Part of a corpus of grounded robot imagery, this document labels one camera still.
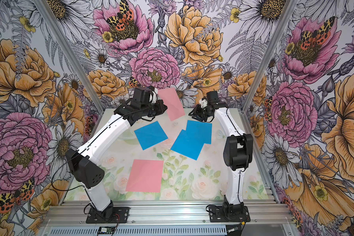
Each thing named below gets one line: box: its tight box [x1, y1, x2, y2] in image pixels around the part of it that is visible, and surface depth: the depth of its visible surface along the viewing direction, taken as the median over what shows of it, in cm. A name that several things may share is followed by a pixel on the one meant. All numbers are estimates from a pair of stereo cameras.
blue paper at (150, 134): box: [133, 120, 169, 151], surface depth 107 cm
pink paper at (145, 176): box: [125, 159, 164, 193], surface depth 87 cm
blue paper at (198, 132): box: [185, 119, 213, 145], surface depth 110 cm
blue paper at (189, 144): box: [170, 129, 208, 161], surface depth 104 cm
